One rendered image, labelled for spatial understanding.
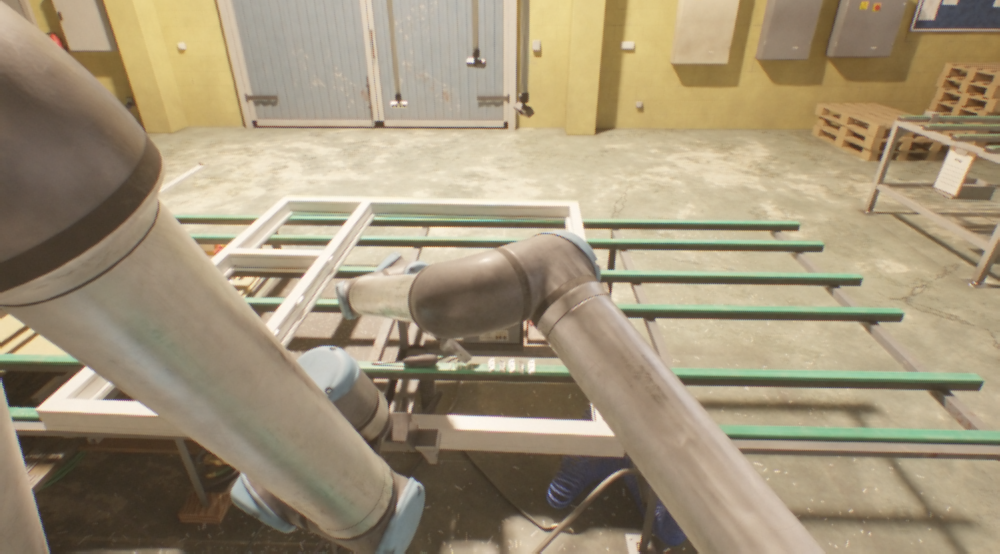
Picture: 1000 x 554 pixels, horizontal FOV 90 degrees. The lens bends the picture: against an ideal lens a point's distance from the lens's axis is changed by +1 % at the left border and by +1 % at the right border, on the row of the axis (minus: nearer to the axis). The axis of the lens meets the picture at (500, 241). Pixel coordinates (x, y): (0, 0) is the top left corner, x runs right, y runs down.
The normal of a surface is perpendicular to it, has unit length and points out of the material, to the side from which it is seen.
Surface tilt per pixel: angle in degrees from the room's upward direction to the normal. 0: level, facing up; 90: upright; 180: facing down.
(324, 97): 90
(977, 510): 0
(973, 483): 0
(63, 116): 63
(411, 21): 90
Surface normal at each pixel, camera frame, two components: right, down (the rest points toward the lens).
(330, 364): -0.13, -0.70
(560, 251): 0.27, -0.66
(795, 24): -0.04, 0.45
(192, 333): 0.88, 0.25
